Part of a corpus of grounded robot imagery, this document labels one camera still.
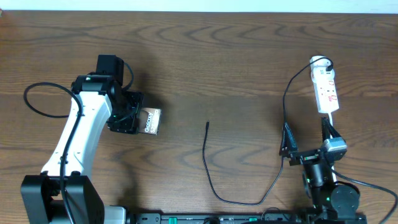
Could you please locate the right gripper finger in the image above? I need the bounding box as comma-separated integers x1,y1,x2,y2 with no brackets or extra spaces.
279,122,298,156
321,117,341,140

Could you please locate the black USB charging cable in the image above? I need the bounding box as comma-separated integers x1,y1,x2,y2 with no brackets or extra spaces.
202,57,335,207

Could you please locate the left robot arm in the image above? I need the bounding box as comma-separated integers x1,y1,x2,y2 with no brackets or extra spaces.
21,73,143,223

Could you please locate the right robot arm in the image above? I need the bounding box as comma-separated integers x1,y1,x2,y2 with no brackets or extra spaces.
279,118,360,223

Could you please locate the white power strip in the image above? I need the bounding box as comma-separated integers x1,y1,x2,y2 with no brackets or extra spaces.
310,55,339,114

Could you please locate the white power strip cord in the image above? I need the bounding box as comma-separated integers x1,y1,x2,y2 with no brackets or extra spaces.
327,112,340,184

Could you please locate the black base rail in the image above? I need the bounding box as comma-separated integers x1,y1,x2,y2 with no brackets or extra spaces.
126,212,368,224

